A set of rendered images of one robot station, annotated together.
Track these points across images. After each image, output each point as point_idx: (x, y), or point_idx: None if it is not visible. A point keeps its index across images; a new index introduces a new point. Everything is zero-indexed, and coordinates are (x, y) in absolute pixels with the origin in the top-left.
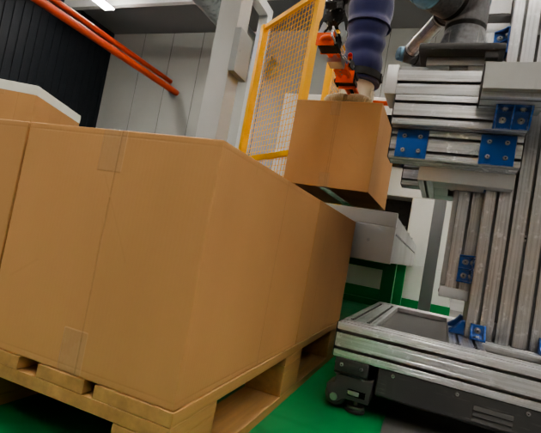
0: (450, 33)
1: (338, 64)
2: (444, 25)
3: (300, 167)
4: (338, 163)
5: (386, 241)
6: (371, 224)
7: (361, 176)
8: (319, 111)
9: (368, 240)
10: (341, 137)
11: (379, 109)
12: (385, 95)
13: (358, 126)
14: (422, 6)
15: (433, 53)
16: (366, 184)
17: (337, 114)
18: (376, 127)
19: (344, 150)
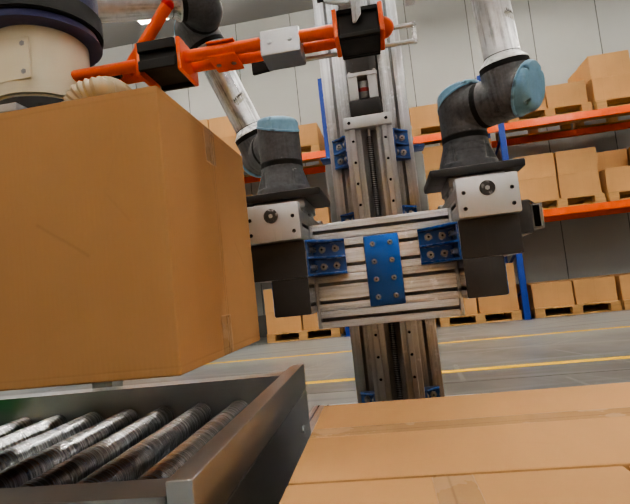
0: (490, 146)
1: (290, 64)
2: (184, 20)
3: (199, 312)
4: (233, 288)
5: (307, 418)
6: (299, 399)
7: (252, 310)
8: (194, 145)
9: (304, 430)
10: (225, 222)
11: (242, 169)
12: (512, 211)
13: (234, 200)
14: (520, 112)
15: (510, 170)
16: (257, 324)
17: (213, 164)
18: (246, 205)
19: (233, 256)
